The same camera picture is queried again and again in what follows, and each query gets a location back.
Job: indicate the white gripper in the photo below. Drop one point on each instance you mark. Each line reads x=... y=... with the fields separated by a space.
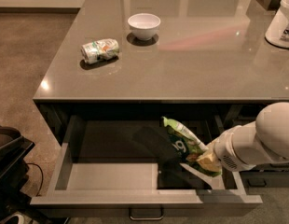
x=226 y=149

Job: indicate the green rice chip bag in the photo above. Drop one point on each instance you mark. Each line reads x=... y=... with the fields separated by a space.
x=190 y=149

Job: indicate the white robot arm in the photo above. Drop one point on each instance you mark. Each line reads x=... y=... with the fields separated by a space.
x=241 y=148

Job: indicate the grey lower side drawer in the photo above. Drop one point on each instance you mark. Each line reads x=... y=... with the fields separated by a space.
x=265 y=179

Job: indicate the open grey top drawer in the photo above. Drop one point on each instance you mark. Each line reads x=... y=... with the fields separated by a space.
x=106 y=167

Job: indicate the white plastic jar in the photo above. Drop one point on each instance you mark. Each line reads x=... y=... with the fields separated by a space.
x=278 y=31

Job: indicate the white ceramic bowl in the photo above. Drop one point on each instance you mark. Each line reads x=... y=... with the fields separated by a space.
x=144 y=25

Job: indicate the crushed white green can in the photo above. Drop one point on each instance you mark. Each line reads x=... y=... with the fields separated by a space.
x=100 y=50

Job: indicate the metal drawer handle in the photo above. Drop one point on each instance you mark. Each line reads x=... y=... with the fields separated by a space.
x=146 y=214

